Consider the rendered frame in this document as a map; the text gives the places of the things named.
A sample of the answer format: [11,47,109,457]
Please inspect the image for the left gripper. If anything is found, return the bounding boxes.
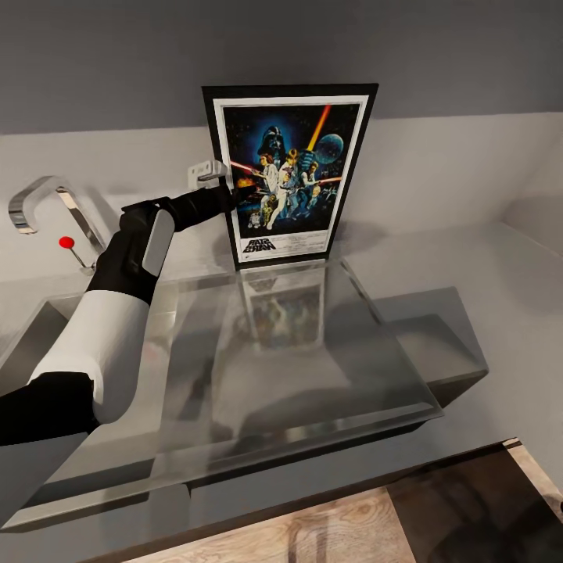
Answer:
[182,185,256,224]

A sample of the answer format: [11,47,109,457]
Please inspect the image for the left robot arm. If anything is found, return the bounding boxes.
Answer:
[0,160,256,529]

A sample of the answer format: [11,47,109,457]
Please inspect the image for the poster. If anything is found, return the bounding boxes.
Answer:
[202,84,379,266]

